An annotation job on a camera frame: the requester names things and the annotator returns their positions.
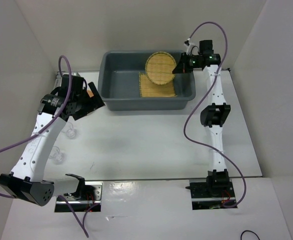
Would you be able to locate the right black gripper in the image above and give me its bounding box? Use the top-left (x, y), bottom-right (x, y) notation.
top-left (172, 51), bottom-right (201, 73)

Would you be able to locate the yellow round woven plate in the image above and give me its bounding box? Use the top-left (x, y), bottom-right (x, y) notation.
top-left (145, 51), bottom-right (177, 86)

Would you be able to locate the square bamboo mat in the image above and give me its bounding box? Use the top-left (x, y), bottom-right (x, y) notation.
top-left (139, 73), bottom-right (177, 98)

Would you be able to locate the clear glass cup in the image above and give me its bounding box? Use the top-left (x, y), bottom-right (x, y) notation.
top-left (61, 122), bottom-right (77, 139)
top-left (49, 146), bottom-right (64, 165)

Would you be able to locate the orange round woven plate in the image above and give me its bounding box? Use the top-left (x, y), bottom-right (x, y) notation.
top-left (87, 90), bottom-right (94, 98)

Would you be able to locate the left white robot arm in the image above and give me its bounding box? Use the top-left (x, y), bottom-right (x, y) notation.
top-left (0, 74), bottom-right (105, 206)

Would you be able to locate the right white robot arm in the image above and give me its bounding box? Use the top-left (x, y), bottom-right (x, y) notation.
top-left (172, 40), bottom-right (231, 198)

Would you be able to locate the grey plastic bin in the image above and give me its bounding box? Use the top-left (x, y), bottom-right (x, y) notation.
top-left (98, 50), bottom-right (196, 111)

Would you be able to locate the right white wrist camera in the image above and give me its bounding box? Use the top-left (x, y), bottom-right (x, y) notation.
top-left (184, 37), bottom-right (199, 56)

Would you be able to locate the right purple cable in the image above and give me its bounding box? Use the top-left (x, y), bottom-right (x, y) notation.
top-left (183, 21), bottom-right (248, 209)

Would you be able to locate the purple cable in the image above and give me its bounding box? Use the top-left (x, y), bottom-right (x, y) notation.
top-left (0, 55), bottom-right (100, 238)
top-left (183, 21), bottom-right (248, 209)

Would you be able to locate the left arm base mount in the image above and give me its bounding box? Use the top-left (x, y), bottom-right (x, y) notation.
top-left (53, 179), bottom-right (103, 213)

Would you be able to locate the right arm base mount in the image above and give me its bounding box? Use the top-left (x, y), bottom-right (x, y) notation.
top-left (185, 179), bottom-right (237, 211)

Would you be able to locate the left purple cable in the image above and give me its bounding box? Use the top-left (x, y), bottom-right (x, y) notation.
top-left (0, 55), bottom-right (100, 238)

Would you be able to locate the black cable loop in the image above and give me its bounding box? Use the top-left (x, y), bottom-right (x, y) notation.
top-left (240, 230), bottom-right (261, 240)

